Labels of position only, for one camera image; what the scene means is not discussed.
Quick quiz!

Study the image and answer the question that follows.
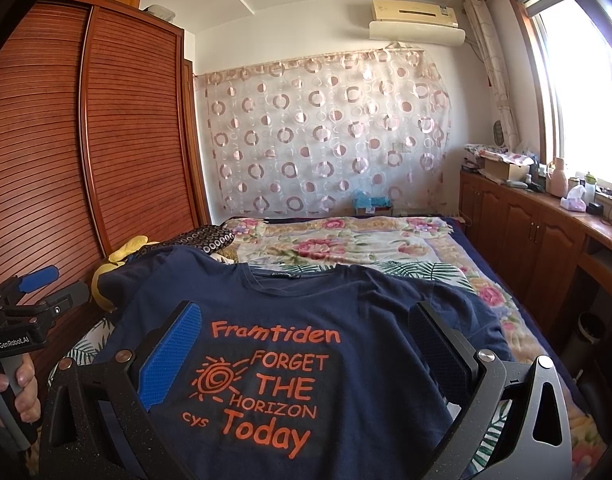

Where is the navy printed t-shirt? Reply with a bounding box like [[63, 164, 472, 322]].
[[99, 246, 511, 479]]

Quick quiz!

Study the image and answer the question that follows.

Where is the person's left hand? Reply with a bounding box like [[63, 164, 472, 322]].
[[0, 353, 41, 424]]

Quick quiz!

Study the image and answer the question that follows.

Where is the wooden louvred wardrobe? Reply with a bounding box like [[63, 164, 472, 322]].
[[0, 0, 213, 376]]

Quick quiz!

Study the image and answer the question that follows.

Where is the wooden side cabinet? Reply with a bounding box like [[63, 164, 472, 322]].
[[459, 171, 612, 348]]

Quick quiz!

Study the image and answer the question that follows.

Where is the floral bed blanket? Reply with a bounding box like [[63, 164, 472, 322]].
[[25, 214, 610, 478]]

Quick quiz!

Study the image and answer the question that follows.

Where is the pink tissue pack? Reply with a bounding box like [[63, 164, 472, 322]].
[[560, 184, 587, 212]]

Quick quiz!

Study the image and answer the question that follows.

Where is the pink bottle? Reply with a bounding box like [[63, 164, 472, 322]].
[[547, 157, 568, 198]]

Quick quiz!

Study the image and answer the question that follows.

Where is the cardboard box on cabinet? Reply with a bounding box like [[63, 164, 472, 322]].
[[481, 157, 530, 183]]

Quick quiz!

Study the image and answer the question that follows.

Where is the pink circle sheer curtain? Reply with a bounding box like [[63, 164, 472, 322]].
[[198, 48, 451, 218]]

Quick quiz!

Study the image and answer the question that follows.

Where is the blue tissue box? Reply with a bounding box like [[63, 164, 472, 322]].
[[353, 191, 393, 216]]

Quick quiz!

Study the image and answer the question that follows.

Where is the white wall air conditioner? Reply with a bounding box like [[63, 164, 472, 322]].
[[369, 0, 466, 47]]

